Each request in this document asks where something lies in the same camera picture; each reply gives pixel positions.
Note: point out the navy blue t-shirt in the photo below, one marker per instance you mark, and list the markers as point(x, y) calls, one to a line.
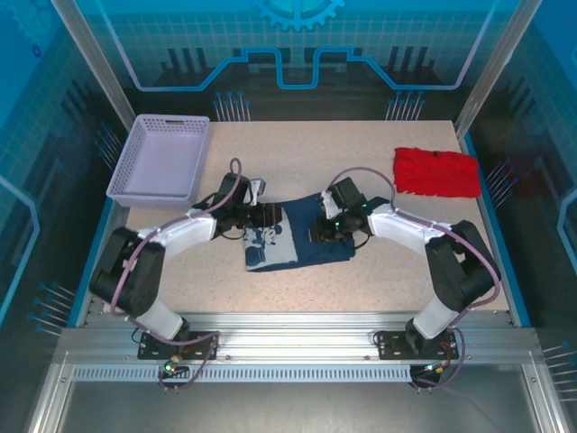
point(306, 248)

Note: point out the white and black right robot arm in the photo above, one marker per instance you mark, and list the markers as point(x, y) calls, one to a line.
point(405, 225)

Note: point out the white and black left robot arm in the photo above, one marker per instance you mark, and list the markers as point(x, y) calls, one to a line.
point(189, 227)

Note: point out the red folded t-shirt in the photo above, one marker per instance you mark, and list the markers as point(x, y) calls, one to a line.
point(437, 173)

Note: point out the lavender plastic basket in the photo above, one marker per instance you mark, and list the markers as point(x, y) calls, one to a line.
point(158, 158)

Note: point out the blue table edge strip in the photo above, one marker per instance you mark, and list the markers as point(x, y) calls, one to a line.
point(486, 194)
point(97, 252)

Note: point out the small circuit board with LED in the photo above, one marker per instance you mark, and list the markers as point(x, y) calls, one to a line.
point(433, 369)
point(170, 367)

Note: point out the aluminium mounting rail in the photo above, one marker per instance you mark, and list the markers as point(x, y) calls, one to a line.
point(293, 334)

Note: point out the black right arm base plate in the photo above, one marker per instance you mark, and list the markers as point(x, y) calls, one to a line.
point(390, 345)

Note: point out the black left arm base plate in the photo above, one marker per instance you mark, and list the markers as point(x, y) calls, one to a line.
point(200, 337)

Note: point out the aluminium frame post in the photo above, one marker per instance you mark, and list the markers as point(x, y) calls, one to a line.
point(496, 58)
point(90, 58)

